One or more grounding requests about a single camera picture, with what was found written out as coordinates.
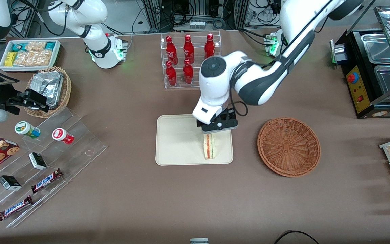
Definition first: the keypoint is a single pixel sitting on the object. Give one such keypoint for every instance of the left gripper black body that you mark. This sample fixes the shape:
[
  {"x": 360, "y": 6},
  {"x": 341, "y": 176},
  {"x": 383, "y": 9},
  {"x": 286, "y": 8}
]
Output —
[{"x": 228, "y": 117}]

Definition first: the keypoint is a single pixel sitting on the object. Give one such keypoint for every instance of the triangle sandwich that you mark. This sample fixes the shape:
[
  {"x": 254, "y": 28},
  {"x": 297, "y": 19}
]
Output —
[{"x": 210, "y": 147}]

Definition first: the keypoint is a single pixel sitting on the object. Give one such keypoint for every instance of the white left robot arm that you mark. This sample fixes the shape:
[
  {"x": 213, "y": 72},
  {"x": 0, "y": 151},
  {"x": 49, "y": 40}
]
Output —
[{"x": 259, "y": 81}]

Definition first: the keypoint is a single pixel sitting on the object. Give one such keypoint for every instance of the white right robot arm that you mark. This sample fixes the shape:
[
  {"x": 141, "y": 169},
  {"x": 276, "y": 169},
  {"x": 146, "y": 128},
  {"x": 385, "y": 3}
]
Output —
[{"x": 96, "y": 47}]

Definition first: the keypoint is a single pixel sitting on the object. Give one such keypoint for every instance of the tan wicker basket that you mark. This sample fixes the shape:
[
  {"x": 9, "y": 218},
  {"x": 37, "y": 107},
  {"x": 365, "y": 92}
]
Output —
[{"x": 67, "y": 91}]

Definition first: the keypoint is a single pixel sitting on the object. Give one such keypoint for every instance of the cream rectangular tray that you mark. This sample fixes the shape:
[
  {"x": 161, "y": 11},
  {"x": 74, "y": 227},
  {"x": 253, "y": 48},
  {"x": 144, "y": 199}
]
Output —
[{"x": 178, "y": 142}]

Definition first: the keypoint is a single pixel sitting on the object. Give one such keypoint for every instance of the brown round wicker basket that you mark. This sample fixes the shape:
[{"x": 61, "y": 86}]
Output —
[{"x": 288, "y": 147}]

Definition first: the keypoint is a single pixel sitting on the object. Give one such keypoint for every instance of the silver foil package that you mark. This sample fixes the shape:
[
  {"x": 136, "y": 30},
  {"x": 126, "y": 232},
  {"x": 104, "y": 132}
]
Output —
[
  {"x": 53, "y": 95},
  {"x": 46, "y": 77}
]

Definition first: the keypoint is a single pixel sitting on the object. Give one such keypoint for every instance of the green lidded cup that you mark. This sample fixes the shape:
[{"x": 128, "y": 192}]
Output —
[{"x": 25, "y": 129}]

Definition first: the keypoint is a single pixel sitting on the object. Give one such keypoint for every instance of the white plastic snack bin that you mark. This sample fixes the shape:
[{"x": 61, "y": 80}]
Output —
[{"x": 3, "y": 66}]

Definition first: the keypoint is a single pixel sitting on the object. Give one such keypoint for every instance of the clear bag of crackers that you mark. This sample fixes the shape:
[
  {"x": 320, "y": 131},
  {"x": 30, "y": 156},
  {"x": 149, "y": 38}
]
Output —
[
  {"x": 32, "y": 58},
  {"x": 36, "y": 46}
]

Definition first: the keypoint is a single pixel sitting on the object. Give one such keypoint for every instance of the yellow snack pack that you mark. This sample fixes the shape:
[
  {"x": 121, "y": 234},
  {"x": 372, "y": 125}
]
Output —
[{"x": 10, "y": 59}]

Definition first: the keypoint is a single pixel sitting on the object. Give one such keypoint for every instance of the red lidded cup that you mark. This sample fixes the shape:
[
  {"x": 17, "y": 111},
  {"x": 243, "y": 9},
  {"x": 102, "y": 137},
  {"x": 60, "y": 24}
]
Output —
[{"x": 62, "y": 135}]

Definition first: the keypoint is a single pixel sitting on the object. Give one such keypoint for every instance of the teal snack pack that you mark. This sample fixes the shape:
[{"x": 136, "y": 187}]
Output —
[
  {"x": 19, "y": 46},
  {"x": 50, "y": 45}
]

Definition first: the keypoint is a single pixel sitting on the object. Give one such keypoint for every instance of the clear acrylic bottle rack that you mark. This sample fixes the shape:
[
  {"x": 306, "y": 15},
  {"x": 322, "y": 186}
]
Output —
[{"x": 181, "y": 85}]

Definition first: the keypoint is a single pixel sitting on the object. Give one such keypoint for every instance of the red drink bottle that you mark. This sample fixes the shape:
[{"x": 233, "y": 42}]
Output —
[
  {"x": 188, "y": 74},
  {"x": 209, "y": 45},
  {"x": 188, "y": 50},
  {"x": 171, "y": 51},
  {"x": 171, "y": 75}
]

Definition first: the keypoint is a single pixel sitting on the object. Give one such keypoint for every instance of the small black box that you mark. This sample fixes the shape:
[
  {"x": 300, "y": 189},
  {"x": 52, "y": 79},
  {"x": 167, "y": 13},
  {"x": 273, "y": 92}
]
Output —
[
  {"x": 9, "y": 183},
  {"x": 38, "y": 161}
]

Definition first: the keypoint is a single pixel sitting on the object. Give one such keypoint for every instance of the clear acrylic stepped display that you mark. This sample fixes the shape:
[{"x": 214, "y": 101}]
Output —
[{"x": 80, "y": 149}]

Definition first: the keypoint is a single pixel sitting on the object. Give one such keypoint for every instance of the Snickers chocolate bar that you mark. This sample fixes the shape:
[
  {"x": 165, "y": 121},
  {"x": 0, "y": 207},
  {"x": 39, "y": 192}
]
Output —
[
  {"x": 15, "y": 208},
  {"x": 46, "y": 181}
]

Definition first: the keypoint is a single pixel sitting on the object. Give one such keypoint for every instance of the white power strip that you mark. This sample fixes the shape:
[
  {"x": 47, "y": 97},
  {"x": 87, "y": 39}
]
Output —
[{"x": 197, "y": 25}]

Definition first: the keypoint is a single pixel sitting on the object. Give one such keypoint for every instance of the small grey device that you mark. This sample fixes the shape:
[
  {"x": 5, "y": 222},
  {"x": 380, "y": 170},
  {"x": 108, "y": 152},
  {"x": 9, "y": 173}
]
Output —
[{"x": 199, "y": 241}]

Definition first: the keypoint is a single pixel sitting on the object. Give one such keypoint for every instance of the black food warmer cabinet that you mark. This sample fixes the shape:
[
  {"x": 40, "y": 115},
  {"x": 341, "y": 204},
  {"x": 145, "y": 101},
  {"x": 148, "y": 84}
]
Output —
[{"x": 359, "y": 91}]

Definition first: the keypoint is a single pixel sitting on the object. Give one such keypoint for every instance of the left grey wrist camera box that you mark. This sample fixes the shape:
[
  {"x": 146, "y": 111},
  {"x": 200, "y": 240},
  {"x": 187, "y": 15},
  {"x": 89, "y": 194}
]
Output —
[{"x": 220, "y": 128}]

